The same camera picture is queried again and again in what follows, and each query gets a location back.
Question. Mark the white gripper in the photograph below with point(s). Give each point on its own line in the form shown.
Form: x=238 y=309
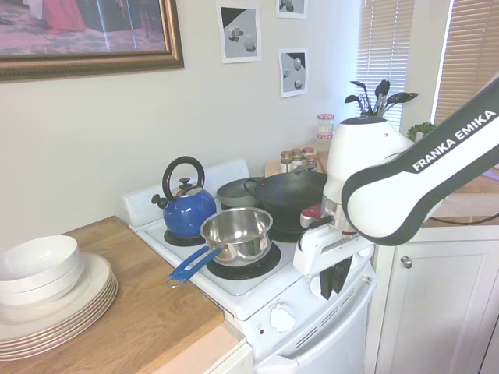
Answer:
x=316 y=253

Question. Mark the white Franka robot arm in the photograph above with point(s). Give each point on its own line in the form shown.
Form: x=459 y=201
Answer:
x=382 y=210

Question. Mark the black stove burner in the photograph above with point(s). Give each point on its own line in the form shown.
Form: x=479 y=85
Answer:
x=173 y=239
x=286 y=235
x=249 y=273

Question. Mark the white electric stove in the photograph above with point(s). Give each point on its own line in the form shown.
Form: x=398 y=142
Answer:
x=249 y=288

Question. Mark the large white oven knob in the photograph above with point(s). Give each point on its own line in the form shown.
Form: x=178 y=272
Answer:
x=282 y=318

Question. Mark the silver cabinet knob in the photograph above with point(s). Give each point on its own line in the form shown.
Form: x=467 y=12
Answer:
x=406 y=262

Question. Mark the white cabinet door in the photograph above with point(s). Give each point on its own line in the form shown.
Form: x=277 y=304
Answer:
x=429 y=311

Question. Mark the black wok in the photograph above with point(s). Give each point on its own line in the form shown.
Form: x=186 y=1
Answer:
x=284 y=191

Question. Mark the spice jar with copper lid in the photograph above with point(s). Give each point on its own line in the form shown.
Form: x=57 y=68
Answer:
x=308 y=151
x=297 y=156
x=311 y=161
x=286 y=161

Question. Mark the cream base cabinet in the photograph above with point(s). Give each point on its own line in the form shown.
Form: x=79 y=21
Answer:
x=234 y=360

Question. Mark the grey frying pan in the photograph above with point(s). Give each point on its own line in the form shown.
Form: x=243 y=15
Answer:
x=234 y=192

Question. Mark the glass jar with red lid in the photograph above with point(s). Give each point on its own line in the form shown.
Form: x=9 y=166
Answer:
x=326 y=125
x=323 y=143

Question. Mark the small green potted plant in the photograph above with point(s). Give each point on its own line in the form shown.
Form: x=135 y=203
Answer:
x=423 y=128

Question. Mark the black ladle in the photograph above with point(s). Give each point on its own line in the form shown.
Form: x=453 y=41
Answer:
x=352 y=98

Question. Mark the black serving spoon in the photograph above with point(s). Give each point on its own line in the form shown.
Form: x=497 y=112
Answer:
x=403 y=97

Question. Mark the black slotted spoon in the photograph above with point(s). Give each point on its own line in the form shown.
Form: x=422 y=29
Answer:
x=358 y=84

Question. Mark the black spatula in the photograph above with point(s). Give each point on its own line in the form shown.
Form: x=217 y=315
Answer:
x=384 y=87

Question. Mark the medium grey shapes paper print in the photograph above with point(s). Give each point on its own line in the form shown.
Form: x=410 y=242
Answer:
x=293 y=74

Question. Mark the white gold-rimmed plate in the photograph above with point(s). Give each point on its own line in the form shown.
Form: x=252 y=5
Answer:
x=39 y=346
x=93 y=282
x=39 y=343
x=39 y=339
x=39 y=335
x=39 y=350

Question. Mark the narrow window blind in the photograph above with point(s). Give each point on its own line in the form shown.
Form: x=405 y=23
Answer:
x=386 y=39

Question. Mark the large grey shapes paper print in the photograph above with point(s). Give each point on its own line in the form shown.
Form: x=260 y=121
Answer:
x=239 y=35

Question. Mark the white bowl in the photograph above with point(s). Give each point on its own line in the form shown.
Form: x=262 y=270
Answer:
x=70 y=278
x=39 y=257
x=58 y=297

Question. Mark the small grey shapes paper print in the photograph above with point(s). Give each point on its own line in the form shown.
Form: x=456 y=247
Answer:
x=290 y=8

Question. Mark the gold framed painting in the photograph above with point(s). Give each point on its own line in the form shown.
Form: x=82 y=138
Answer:
x=78 y=31

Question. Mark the red grey wrist camera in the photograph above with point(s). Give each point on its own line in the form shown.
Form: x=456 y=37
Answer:
x=310 y=214

